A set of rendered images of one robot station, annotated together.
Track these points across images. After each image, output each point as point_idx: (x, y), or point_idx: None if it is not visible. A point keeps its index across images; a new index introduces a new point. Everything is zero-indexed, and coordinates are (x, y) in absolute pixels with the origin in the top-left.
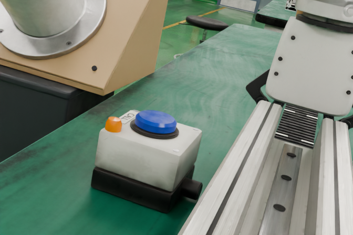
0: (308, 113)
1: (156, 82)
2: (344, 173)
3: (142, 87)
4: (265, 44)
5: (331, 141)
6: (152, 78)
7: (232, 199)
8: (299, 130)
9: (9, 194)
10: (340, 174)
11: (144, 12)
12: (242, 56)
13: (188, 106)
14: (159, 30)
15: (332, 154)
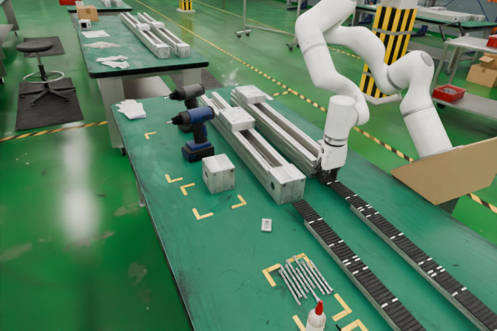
0: (351, 199)
1: (416, 197)
2: (292, 141)
3: (404, 188)
4: None
5: (304, 149)
6: (421, 199)
7: (293, 128)
8: (337, 186)
9: None
10: (292, 140)
11: (421, 161)
12: None
13: (381, 189)
14: (439, 184)
15: (299, 145)
